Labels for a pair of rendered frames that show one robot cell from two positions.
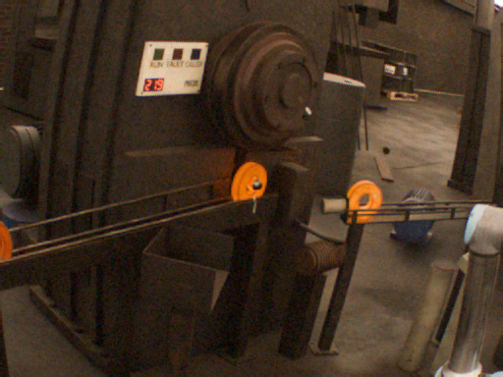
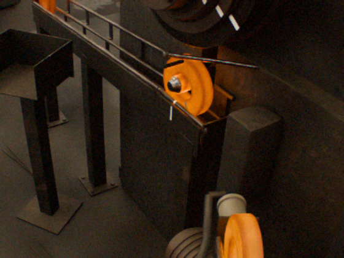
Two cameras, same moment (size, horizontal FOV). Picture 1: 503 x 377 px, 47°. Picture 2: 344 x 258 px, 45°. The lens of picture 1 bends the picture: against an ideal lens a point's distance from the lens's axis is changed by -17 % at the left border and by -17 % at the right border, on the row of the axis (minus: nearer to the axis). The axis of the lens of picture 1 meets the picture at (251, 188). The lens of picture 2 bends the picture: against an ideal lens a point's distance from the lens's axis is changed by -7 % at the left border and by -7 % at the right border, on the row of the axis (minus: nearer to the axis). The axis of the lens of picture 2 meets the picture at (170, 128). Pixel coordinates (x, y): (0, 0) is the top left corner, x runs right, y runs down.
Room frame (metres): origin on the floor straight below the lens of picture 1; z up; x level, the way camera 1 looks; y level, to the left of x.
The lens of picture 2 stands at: (2.48, -0.92, 1.29)
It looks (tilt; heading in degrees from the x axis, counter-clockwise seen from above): 35 degrees down; 103
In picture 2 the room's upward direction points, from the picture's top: 4 degrees clockwise
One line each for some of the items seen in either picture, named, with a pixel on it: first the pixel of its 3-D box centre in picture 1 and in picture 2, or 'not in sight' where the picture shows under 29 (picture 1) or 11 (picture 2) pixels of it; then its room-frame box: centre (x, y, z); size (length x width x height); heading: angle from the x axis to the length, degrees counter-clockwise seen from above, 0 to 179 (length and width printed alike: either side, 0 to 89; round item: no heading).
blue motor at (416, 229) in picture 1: (417, 214); not in sight; (4.26, -1.17, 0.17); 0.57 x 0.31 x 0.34; 159
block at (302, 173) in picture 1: (287, 195); (248, 159); (2.48, -0.14, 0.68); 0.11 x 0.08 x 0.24; 49
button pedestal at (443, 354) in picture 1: (460, 317); not in sight; (2.32, -0.99, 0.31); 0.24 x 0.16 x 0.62; 139
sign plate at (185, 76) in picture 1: (173, 68); not in sight; (2.11, 0.31, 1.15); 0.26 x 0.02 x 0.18; 139
